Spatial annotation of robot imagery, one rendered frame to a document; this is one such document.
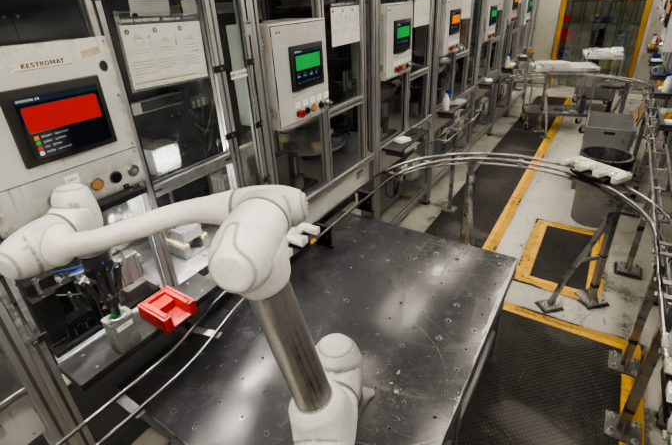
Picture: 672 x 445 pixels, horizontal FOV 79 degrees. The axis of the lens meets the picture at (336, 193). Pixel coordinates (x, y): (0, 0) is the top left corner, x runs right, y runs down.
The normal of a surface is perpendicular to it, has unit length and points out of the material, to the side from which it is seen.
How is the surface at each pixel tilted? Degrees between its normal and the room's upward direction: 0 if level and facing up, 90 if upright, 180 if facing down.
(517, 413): 0
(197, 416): 0
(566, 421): 0
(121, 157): 90
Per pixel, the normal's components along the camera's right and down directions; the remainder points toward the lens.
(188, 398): -0.05, -0.90
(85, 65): 0.84, 0.21
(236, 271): -0.19, 0.35
